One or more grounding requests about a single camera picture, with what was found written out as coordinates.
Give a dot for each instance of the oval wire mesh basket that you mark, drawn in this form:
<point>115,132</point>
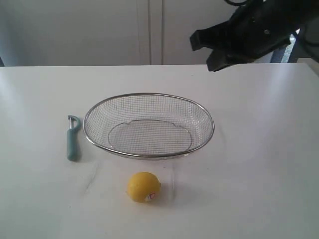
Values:
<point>148,126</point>

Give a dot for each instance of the teal handled peeler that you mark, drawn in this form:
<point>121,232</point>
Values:
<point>72,147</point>

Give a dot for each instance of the yellow lemon with sticker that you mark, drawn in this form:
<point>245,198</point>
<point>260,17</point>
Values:
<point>143,187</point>

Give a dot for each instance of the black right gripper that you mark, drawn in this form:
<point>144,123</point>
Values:
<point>256,28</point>

